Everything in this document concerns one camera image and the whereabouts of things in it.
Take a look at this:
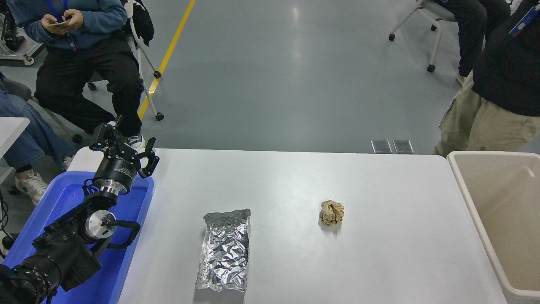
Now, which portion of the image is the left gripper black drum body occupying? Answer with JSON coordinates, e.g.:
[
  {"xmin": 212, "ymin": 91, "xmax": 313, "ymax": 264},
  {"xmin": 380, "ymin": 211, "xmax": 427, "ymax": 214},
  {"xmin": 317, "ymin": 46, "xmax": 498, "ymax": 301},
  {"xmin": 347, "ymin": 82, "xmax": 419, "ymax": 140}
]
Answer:
[{"xmin": 93, "ymin": 153, "xmax": 140, "ymax": 188}]

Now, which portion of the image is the seated person's left hand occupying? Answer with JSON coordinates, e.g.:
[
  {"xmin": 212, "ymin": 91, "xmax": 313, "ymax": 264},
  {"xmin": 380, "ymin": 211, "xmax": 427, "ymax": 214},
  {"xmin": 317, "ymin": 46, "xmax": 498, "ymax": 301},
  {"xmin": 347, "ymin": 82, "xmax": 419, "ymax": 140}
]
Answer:
[{"xmin": 62, "ymin": 9, "xmax": 84, "ymax": 30}]

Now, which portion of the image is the seated person's right hand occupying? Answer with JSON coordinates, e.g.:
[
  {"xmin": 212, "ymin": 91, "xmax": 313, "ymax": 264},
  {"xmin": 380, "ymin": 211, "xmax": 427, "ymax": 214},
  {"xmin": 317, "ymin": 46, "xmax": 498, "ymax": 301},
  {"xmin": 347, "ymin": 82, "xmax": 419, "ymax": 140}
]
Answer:
[{"xmin": 41, "ymin": 14, "xmax": 64, "ymax": 35}]

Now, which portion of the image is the blue plastic tray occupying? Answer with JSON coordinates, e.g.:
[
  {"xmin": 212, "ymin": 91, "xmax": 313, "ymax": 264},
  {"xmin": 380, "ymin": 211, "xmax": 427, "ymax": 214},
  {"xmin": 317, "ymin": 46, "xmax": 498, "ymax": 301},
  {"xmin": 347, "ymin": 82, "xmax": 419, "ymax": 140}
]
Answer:
[{"xmin": 2, "ymin": 171, "xmax": 154, "ymax": 304}]

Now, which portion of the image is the seated person with phone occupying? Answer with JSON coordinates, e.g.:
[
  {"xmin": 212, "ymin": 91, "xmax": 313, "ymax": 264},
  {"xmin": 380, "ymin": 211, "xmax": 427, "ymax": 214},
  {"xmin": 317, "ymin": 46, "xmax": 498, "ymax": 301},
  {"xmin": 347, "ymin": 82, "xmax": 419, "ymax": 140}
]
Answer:
[{"xmin": 6, "ymin": 0, "xmax": 146, "ymax": 149}]

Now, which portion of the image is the person in jeans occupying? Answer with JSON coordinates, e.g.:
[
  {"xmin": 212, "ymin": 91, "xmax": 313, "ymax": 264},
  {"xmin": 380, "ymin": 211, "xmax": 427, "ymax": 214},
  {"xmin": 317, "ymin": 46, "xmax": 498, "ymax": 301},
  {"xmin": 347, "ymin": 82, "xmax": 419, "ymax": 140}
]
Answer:
[{"xmin": 0, "ymin": 72, "xmax": 77, "ymax": 206}]

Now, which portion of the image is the small white side table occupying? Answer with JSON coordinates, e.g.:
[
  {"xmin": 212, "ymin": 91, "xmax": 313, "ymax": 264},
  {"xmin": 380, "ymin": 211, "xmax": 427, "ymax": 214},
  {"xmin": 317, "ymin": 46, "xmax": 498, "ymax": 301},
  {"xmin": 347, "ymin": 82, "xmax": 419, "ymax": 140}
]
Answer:
[{"xmin": 0, "ymin": 117, "xmax": 30, "ymax": 185}]

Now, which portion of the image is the grey seat wheeled chair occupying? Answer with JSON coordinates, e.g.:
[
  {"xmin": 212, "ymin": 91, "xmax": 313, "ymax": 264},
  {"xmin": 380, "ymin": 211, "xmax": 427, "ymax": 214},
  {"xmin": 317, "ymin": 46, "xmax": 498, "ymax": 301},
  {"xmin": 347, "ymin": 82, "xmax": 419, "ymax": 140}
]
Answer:
[{"xmin": 0, "ymin": 79, "xmax": 83, "ymax": 144}]

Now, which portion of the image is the crinkled silver foil tray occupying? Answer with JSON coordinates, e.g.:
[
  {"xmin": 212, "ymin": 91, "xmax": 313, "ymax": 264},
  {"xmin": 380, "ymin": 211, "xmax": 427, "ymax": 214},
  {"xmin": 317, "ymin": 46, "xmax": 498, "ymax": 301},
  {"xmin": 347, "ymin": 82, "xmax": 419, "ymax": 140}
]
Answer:
[{"xmin": 194, "ymin": 209, "xmax": 251, "ymax": 293}]

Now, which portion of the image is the black jacket on chair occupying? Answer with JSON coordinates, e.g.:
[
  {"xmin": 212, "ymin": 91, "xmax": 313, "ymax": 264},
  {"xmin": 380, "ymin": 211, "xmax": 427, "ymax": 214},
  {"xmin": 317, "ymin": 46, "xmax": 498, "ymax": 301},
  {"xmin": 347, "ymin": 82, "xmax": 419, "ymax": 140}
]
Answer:
[{"xmin": 121, "ymin": 0, "xmax": 155, "ymax": 47}]

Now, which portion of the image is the white wheeled equipment stand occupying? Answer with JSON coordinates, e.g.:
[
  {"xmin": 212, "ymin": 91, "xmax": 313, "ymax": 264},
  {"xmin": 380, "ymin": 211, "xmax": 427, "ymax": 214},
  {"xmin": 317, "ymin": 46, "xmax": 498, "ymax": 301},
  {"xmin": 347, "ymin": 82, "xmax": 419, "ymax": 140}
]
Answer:
[{"xmin": 0, "ymin": 8, "xmax": 45, "ymax": 66}]

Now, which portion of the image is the crumpled tan paper ball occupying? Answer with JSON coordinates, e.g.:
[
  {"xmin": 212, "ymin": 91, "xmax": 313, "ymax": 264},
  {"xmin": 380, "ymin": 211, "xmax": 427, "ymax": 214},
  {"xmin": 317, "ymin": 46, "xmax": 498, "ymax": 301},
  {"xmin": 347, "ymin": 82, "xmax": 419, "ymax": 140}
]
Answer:
[{"xmin": 319, "ymin": 200, "xmax": 345, "ymax": 227}]

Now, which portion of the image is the person in black trousers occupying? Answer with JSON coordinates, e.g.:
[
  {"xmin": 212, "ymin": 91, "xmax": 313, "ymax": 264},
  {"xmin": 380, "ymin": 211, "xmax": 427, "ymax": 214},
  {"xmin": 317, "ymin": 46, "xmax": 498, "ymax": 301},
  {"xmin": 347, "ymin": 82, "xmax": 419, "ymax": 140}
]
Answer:
[{"xmin": 437, "ymin": 0, "xmax": 512, "ymax": 87}]

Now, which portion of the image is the large pale plastic bin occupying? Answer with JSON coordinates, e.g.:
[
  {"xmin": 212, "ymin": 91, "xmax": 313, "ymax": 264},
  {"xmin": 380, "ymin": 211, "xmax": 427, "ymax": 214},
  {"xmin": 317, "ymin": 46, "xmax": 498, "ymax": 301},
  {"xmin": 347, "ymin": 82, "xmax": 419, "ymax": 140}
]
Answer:
[{"xmin": 446, "ymin": 151, "xmax": 540, "ymax": 304}]

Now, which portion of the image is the person with khaki trousers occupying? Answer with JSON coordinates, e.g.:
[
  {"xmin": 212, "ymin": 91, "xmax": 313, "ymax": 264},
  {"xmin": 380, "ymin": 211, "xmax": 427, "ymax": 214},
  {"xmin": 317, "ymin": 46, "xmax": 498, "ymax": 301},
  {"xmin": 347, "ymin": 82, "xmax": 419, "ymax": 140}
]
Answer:
[{"xmin": 434, "ymin": 0, "xmax": 540, "ymax": 157}]

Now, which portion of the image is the blue badge card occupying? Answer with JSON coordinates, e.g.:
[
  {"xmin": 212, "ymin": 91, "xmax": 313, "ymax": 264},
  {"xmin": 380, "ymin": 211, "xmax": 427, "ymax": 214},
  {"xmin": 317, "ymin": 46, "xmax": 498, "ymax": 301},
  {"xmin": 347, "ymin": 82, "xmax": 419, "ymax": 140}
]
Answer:
[{"xmin": 508, "ymin": 5, "xmax": 540, "ymax": 38}]

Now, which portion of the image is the white frame wheeled chair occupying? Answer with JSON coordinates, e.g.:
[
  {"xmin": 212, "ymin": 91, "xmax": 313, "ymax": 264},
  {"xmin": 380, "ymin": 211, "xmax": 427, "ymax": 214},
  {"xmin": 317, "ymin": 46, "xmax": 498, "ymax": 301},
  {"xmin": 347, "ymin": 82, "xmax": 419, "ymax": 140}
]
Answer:
[
  {"xmin": 86, "ymin": 0, "xmax": 165, "ymax": 122},
  {"xmin": 388, "ymin": 0, "xmax": 459, "ymax": 73}
]

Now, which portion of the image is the thin black cable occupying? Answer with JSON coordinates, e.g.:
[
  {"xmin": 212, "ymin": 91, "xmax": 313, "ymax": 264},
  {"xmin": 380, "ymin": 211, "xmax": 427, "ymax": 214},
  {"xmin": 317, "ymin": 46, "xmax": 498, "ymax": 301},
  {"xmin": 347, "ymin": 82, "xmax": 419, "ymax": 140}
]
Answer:
[{"xmin": 0, "ymin": 193, "xmax": 10, "ymax": 238}]

